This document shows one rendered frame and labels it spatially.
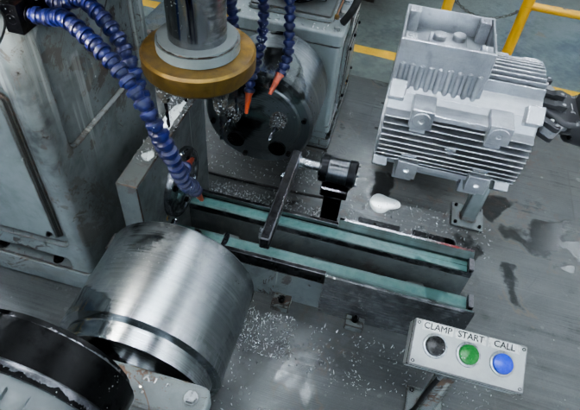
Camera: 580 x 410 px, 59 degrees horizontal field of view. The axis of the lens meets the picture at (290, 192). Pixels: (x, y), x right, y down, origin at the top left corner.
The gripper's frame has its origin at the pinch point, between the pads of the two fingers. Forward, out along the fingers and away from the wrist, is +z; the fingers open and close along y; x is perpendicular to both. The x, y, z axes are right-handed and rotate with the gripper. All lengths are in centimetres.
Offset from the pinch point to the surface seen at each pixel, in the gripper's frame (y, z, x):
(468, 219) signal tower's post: -28, -25, 53
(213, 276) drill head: 26.9, 24.7, 26.4
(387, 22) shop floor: -280, 1, 138
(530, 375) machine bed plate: 9, -39, 53
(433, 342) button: 24.0, -9.5, 28.8
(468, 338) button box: 22.0, -14.5, 28.1
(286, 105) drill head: -20.8, 25.7, 30.2
